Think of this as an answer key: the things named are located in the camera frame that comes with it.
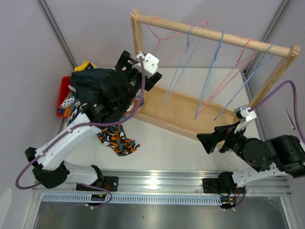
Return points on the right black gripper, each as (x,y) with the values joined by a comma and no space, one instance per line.
(208,140)

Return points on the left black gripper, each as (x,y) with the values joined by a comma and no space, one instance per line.
(126,61)

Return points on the dark navy shorts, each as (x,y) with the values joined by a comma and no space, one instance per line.
(96,85)

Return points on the yellow shorts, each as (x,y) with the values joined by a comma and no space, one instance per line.
(84,66)

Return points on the black orange camouflage shorts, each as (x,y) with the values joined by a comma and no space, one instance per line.
(115,138)

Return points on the teal cartoon print shorts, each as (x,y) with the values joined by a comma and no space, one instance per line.
(71,106)

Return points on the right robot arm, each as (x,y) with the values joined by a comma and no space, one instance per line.
(279,156)

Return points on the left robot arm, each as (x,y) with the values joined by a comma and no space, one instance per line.
(48,162)

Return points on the wooden clothes rack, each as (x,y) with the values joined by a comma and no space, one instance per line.
(175,111)

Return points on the red plastic bin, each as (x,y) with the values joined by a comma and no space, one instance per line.
(63,93)

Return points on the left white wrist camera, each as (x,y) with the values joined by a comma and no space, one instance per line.
(150,64)

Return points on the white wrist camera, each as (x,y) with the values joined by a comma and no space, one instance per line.
(245,117)
(150,64)

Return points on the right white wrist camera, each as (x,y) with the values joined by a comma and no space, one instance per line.
(245,117)

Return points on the aluminium mounting rail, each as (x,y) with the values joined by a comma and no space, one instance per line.
(166,187)

